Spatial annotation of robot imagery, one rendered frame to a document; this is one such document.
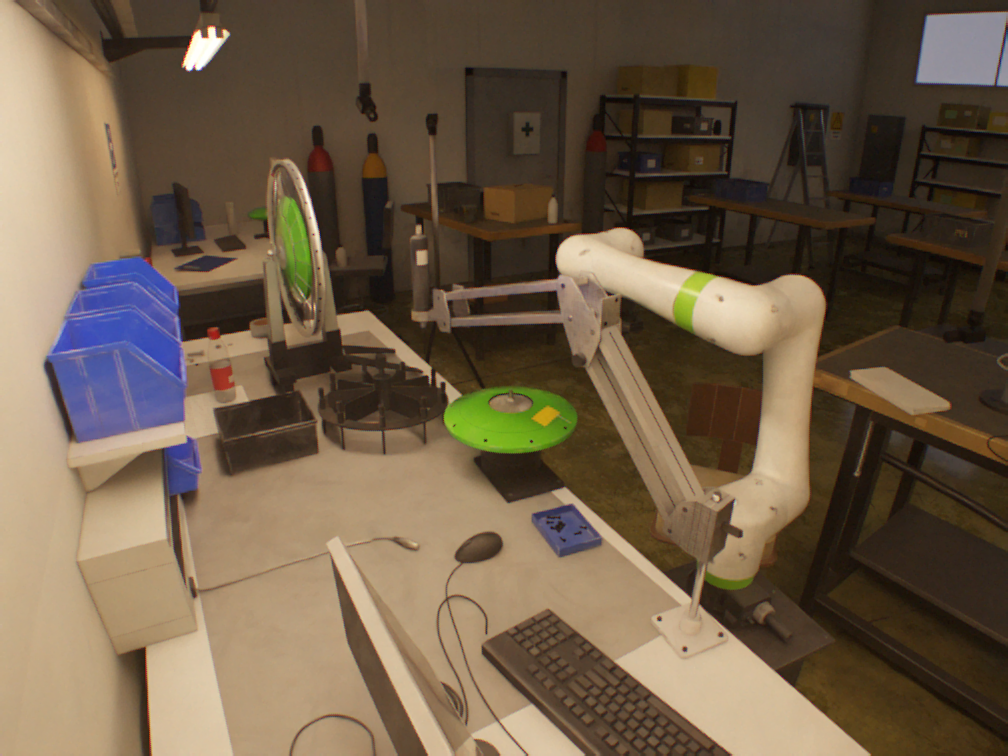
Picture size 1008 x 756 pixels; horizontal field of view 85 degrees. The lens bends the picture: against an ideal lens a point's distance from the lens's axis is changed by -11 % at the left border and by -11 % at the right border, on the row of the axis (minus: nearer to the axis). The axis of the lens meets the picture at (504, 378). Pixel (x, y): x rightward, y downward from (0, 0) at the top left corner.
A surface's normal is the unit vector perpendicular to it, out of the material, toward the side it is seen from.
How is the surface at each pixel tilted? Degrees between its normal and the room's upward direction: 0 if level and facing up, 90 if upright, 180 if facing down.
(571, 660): 6
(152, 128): 90
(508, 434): 23
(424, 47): 90
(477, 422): 17
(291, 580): 0
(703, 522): 90
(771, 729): 0
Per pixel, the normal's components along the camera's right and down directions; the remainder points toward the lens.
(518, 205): 0.70, 0.29
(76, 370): 0.47, 0.40
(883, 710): 0.00, -0.91
